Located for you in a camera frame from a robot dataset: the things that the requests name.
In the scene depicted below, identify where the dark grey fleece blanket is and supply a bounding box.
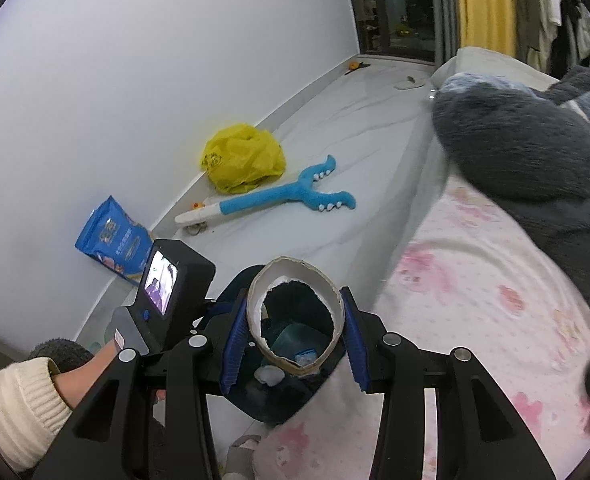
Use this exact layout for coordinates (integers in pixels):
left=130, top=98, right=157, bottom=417
left=431, top=62, right=590, bottom=341

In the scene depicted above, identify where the yellow plastic bag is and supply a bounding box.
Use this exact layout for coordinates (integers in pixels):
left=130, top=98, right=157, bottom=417
left=199, top=122, right=287, bottom=195

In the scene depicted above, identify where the blue plush grabber toy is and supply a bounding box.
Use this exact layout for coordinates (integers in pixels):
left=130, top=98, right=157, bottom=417
left=174, top=154, right=358, bottom=226

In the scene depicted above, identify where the person's left hand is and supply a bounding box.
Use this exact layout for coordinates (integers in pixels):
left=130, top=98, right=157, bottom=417
left=50, top=342, right=120, bottom=408

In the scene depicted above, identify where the dark glass balcony door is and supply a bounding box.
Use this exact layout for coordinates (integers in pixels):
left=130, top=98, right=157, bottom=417
left=345, top=0, right=438, bottom=63

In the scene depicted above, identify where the beige coat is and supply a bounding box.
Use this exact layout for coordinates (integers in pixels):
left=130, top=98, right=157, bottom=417
left=512, top=0, right=563, bottom=73

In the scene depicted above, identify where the blue snack bag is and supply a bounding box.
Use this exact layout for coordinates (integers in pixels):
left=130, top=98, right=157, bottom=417
left=75, top=195, right=153, bottom=287

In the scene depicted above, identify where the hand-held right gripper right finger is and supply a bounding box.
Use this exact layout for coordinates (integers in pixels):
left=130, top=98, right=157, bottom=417
left=339, top=286, right=558, bottom=480

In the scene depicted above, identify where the black garment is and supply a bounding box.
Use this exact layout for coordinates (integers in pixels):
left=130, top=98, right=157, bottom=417
left=560, top=0, right=583, bottom=68

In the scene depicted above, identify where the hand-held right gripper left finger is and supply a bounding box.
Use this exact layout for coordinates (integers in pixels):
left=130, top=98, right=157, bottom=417
left=34, top=300, right=249, bottom=480

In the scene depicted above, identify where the grey curtain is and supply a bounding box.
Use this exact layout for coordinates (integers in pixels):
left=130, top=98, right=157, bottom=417
left=427, top=0, right=463, bottom=66

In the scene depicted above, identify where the person's left forearm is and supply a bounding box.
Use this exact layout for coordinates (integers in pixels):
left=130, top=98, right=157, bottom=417
left=0, top=338, right=96, bottom=473

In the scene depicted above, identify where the brown cardboard tape roll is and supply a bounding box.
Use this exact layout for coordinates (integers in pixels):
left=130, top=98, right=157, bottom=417
left=246, top=256, right=346, bottom=376

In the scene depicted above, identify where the dark teal trash bin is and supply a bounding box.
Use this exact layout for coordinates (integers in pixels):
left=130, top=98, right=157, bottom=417
left=215, top=265, right=348, bottom=426

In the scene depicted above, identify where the yellow curtain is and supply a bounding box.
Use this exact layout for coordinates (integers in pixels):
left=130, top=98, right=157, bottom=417
left=450, top=0, right=518, bottom=56

